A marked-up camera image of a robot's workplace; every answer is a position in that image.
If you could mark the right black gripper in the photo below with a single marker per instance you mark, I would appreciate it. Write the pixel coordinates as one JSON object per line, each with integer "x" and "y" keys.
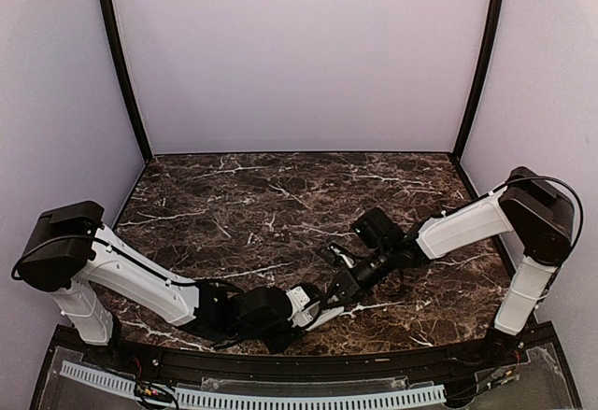
{"x": 348, "y": 286}

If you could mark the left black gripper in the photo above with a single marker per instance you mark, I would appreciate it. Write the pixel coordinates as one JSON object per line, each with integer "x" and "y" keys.
{"x": 277, "y": 344}

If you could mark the white remote control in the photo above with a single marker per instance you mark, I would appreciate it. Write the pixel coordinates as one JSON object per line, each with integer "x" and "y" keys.
{"x": 325, "y": 316}

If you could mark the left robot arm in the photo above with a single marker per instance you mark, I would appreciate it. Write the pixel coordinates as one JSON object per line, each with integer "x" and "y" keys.
{"x": 70, "y": 249}

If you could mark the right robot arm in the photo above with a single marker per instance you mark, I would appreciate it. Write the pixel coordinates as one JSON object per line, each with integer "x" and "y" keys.
{"x": 545, "y": 213}

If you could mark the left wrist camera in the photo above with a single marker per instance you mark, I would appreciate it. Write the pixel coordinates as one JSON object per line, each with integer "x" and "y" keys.
{"x": 305, "y": 300}

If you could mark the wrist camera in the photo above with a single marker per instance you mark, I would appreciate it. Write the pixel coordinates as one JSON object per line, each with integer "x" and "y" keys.
{"x": 305, "y": 300}
{"x": 338, "y": 257}

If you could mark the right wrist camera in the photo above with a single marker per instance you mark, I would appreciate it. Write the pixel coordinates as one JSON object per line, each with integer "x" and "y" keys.
{"x": 338, "y": 257}

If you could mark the white slotted cable duct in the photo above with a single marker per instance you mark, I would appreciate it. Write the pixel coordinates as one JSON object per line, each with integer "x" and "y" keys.
{"x": 236, "y": 394}

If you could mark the black front rail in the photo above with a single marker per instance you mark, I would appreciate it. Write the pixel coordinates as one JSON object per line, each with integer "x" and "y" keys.
{"x": 178, "y": 365}

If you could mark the right black frame post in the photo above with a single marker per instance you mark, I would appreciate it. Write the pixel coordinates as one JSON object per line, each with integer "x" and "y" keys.
{"x": 478, "y": 81}

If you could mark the black frame post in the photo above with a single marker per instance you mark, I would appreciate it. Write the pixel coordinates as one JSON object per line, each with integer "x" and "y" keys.
{"x": 123, "y": 78}
{"x": 478, "y": 81}

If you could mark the left black frame post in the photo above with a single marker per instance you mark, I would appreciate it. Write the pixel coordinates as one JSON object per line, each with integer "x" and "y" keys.
{"x": 123, "y": 78}

